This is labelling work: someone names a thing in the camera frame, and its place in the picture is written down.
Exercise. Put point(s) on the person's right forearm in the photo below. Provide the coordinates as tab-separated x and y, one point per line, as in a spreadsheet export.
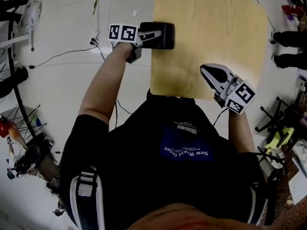
239	133

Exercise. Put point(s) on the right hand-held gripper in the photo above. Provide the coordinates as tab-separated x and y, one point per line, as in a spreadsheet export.
239	97

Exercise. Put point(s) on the yellow-green jacket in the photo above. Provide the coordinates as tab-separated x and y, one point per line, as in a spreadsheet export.
280	138

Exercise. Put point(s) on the person's black shirt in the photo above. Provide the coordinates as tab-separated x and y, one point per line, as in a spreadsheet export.
144	176

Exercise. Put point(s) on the person's left forearm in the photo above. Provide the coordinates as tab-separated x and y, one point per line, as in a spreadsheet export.
103	85

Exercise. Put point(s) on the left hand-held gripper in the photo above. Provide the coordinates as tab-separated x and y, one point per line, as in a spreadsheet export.
122	32

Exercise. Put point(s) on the wooden pedestal table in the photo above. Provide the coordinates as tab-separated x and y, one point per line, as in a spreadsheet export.
211	39

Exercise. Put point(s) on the white power strip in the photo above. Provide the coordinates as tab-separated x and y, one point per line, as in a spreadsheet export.
95	35

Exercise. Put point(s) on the white black headset device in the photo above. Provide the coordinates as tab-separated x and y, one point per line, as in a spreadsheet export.
30	158

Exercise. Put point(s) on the person's chin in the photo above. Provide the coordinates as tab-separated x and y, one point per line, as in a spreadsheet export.
192	218

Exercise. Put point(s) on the black metal frame bar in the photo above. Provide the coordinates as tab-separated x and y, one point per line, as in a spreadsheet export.
19	97

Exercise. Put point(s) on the red shoes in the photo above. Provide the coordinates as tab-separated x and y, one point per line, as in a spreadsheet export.
292	9

